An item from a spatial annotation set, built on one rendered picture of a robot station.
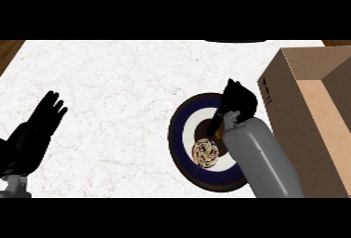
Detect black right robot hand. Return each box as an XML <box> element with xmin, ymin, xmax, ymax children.
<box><xmin>205</xmin><ymin>78</ymin><xmax>260</xmax><ymax>138</ymax></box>

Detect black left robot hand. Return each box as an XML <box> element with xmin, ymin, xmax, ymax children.
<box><xmin>0</xmin><ymin>90</ymin><xmax>68</xmax><ymax>179</ymax></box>

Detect brown cardboard box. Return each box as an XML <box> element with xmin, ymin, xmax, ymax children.
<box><xmin>257</xmin><ymin>45</ymin><xmax>351</xmax><ymax>199</ymax></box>

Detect blue and white plate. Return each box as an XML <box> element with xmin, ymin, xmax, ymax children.
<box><xmin>167</xmin><ymin>92</ymin><xmax>249</xmax><ymax>193</ymax></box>

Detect dark rounded object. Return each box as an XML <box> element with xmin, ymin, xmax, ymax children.
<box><xmin>204</xmin><ymin>39</ymin><xmax>269</xmax><ymax>44</ymax></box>

